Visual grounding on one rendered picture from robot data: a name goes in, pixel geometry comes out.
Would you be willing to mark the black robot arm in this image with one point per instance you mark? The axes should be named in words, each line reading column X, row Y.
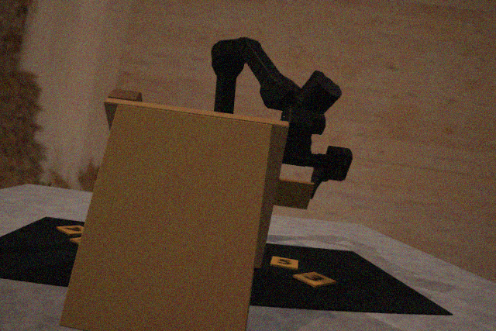
column 303, row 108

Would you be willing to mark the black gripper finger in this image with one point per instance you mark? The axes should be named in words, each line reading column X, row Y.
column 322, row 170

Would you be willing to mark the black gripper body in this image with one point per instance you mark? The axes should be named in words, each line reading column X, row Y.
column 298, row 152

